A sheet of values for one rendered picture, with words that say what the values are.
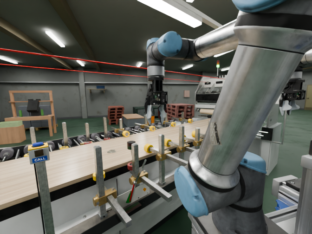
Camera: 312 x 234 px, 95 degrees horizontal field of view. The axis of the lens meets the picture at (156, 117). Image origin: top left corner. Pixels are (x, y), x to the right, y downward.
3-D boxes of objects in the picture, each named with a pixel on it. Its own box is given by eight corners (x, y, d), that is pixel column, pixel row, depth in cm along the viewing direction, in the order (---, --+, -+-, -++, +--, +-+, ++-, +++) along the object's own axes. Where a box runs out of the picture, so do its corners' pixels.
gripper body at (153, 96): (151, 106, 59) (150, 75, 58) (146, 105, 68) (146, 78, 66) (168, 105, 61) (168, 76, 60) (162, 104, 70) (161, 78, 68)
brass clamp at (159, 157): (172, 157, 122) (172, 151, 121) (159, 162, 113) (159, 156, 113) (166, 155, 127) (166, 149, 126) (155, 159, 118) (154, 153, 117)
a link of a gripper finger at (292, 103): (297, 116, 86) (297, 100, 84) (286, 114, 92) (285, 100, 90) (301, 114, 87) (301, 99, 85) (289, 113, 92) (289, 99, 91)
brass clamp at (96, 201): (117, 198, 92) (117, 191, 91) (95, 209, 84) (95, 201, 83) (113, 193, 97) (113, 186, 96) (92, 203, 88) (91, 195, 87)
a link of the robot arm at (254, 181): (273, 200, 41) (278, 155, 39) (240, 216, 36) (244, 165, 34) (235, 178, 52) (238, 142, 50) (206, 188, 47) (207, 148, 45)
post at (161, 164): (165, 189, 122) (164, 134, 115) (161, 191, 120) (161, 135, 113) (162, 187, 125) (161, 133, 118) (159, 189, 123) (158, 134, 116)
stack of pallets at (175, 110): (165, 123, 761) (165, 103, 746) (182, 121, 783) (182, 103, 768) (175, 128, 630) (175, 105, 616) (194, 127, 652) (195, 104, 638)
